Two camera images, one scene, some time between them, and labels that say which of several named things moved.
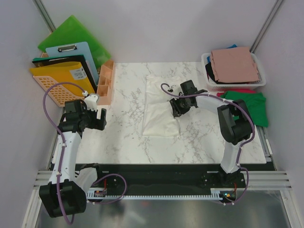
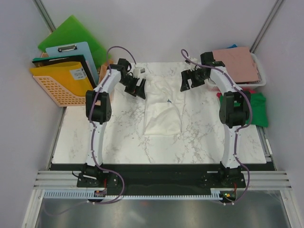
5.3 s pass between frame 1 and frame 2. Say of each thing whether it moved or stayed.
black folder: stayed
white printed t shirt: stayed
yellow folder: stayed
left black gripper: moved
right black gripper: moved
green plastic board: stayed
